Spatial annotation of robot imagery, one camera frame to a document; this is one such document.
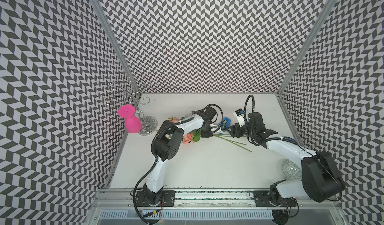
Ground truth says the artificial rose bouquet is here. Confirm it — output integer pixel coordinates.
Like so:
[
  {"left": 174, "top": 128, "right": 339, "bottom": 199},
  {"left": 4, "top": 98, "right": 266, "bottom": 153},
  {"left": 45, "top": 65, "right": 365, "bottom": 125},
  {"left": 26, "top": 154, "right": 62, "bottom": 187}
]
[{"left": 182, "top": 129, "right": 251, "bottom": 152}]

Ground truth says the blue tape dispenser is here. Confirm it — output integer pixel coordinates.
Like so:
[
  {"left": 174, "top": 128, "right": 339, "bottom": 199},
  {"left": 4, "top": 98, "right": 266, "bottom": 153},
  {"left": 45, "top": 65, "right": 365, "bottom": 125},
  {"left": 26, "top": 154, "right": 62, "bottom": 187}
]
[{"left": 219, "top": 117, "right": 231, "bottom": 129}]

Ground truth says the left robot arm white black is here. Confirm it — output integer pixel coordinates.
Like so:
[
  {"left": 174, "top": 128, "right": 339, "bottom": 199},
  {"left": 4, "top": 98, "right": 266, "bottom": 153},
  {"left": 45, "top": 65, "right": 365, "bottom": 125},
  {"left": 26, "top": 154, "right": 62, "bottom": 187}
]
[{"left": 132, "top": 104, "right": 224, "bottom": 207}]

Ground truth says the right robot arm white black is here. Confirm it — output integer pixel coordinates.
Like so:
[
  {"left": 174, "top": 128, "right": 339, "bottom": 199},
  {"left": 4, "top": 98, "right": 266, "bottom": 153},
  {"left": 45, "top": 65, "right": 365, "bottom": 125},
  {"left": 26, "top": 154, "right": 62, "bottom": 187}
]
[{"left": 231, "top": 95, "right": 346, "bottom": 207}]

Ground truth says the patterned round plate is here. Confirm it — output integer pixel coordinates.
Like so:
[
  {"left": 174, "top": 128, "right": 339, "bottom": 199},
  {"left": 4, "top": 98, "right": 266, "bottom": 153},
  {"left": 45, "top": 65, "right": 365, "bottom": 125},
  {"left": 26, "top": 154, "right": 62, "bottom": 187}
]
[{"left": 282, "top": 159, "right": 302, "bottom": 181}]

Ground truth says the pink wine glass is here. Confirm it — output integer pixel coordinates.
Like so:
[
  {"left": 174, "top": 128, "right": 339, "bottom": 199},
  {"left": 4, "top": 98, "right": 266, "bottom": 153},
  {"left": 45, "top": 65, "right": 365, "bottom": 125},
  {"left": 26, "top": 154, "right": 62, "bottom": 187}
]
[{"left": 118, "top": 104, "right": 143, "bottom": 133}]

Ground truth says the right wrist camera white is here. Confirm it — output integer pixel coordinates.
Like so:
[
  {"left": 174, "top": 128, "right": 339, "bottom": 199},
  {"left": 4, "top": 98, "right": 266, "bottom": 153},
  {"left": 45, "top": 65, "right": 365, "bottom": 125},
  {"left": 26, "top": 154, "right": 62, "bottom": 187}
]
[{"left": 234, "top": 109, "right": 245, "bottom": 127}]

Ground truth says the wire glass rack stand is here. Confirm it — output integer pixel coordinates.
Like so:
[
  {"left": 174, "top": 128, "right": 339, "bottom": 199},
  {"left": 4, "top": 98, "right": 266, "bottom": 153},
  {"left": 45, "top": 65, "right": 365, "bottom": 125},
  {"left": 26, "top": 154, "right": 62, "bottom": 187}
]
[{"left": 102, "top": 79, "right": 157, "bottom": 136}]

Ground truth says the aluminium mounting rail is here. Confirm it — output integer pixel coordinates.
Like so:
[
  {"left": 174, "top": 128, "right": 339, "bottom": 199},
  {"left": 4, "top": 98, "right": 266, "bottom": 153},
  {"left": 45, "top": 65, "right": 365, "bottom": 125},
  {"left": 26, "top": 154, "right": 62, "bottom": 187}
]
[{"left": 84, "top": 189, "right": 349, "bottom": 225}]

